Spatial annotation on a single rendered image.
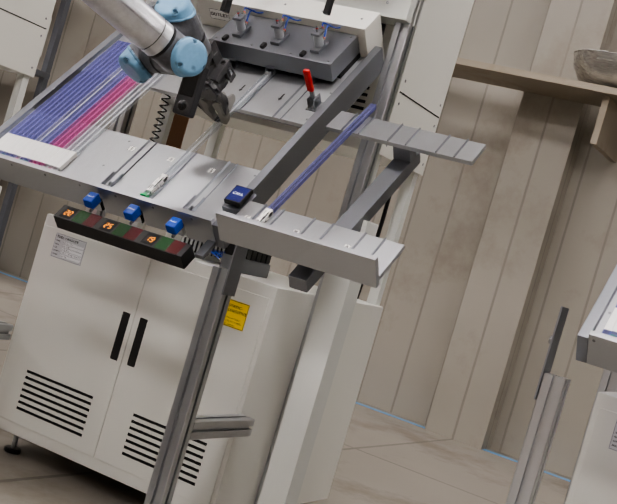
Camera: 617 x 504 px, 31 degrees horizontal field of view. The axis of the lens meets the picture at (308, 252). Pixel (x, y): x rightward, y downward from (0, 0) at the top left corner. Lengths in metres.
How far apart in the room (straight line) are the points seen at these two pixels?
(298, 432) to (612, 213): 3.49
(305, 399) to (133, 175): 0.63
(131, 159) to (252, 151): 3.82
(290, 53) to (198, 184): 0.44
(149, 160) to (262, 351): 0.50
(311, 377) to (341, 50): 0.81
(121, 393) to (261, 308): 0.43
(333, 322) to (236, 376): 0.42
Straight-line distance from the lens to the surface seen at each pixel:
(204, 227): 2.31
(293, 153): 2.47
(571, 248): 5.58
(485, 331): 5.51
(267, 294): 2.57
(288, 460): 2.29
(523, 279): 5.47
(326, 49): 2.67
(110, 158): 2.56
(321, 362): 2.26
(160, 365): 2.70
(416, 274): 5.81
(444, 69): 3.13
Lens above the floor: 0.76
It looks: 1 degrees down
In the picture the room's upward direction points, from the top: 16 degrees clockwise
